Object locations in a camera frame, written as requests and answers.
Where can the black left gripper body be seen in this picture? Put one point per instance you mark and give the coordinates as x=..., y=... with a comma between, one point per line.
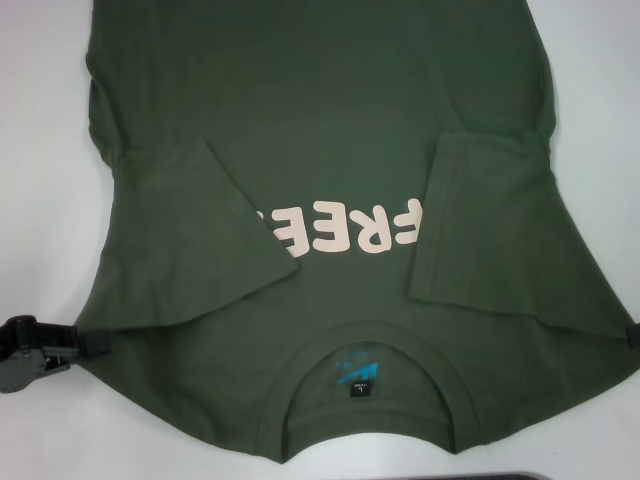
x=20, y=365

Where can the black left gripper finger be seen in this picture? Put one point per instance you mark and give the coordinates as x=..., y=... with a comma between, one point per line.
x=97, y=343
x=61, y=363

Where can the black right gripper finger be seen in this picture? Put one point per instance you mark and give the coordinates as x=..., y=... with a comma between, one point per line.
x=634, y=336

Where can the dark flat device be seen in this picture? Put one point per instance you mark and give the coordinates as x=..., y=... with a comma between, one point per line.
x=500, y=476

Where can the dark green FREE t-shirt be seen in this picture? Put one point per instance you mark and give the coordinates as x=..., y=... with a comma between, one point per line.
x=320, y=125

